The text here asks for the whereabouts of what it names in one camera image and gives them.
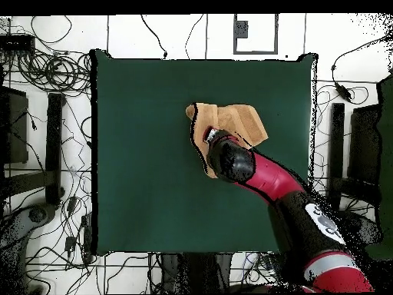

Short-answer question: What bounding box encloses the black stand column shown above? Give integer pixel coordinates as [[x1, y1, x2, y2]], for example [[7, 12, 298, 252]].
[[159, 252, 234, 294]]

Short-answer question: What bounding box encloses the tan terry towel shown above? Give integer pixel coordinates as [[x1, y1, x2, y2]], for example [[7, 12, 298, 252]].
[[184, 102, 269, 180]]

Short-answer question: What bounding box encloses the black power adapter with cable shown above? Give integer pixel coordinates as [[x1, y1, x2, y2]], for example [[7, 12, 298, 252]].
[[330, 35, 393, 105]]

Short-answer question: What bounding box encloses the coiled black cable bundle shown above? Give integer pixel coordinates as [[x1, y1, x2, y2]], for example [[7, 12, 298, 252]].
[[16, 50, 92, 93]]

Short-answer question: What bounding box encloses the thin black cable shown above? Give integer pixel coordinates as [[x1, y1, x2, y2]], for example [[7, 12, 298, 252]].
[[184, 13, 205, 60]]

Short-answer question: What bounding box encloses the black cable with plug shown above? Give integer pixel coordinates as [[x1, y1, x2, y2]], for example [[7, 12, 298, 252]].
[[140, 14, 169, 60]]

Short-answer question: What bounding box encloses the dark rectangular box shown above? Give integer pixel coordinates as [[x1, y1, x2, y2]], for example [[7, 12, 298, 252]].
[[0, 86, 29, 165], [348, 104, 383, 185]]

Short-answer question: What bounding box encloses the black power strip with plugs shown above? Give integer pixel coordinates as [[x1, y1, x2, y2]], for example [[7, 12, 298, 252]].
[[81, 214, 94, 264]]

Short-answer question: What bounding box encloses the grey square floor frame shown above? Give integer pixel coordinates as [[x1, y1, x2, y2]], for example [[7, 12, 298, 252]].
[[233, 13, 279, 55]]

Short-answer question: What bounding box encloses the small dark grey box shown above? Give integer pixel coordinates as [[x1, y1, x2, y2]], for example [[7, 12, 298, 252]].
[[235, 20, 249, 39]]

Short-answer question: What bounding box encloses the flat black device box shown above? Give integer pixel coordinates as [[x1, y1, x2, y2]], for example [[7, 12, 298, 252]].
[[0, 34, 36, 53]]

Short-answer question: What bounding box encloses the dark green table cloth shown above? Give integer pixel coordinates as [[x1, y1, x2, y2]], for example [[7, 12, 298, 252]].
[[90, 48, 319, 257]]

